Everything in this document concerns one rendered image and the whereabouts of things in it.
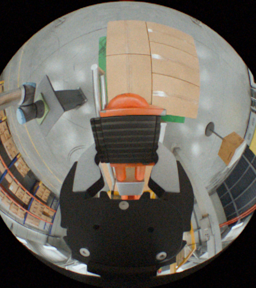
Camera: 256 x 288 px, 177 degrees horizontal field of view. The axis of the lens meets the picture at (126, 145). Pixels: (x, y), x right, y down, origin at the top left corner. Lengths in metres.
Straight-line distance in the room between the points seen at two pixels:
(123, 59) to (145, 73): 0.24
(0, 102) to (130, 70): 0.96
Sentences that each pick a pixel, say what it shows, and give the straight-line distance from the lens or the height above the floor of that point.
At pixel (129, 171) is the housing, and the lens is 0.20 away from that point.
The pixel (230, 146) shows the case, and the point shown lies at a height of 0.84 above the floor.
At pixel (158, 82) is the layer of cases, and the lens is 0.84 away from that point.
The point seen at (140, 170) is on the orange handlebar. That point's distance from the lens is 0.16.
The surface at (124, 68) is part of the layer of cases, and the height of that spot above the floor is 0.54.
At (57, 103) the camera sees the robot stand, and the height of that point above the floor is 0.75.
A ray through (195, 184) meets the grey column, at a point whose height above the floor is 0.94.
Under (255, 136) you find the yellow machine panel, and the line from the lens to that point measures 7.24.
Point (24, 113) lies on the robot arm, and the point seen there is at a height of 1.01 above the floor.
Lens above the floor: 1.33
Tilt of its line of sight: 57 degrees down
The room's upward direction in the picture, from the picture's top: 178 degrees counter-clockwise
